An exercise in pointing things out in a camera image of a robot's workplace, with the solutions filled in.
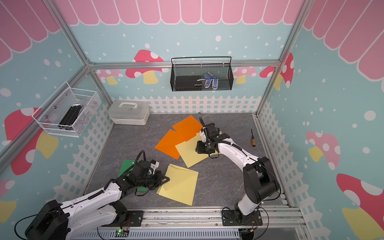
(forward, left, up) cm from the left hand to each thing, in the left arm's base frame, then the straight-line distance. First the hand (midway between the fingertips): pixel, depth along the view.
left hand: (169, 182), depth 80 cm
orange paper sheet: (+43, -8, -6) cm, 44 cm away
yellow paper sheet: (0, -7, -5) cm, 9 cm away
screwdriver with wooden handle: (+33, -54, -5) cm, 63 cm away
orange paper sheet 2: (+28, +5, -6) cm, 30 cm away
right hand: (+18, -15, +5) cm, 24 cm away
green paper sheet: (+13, +30, -7) cm, 33 cm away
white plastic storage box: (+47, +34, +6) cm, 59 cm away
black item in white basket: (+20, +45, +30) cm, 58 cm away
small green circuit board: (-22, +22, -8) cm, 32 cm away
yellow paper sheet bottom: (+26, -8, -10) cm, 29 cm away
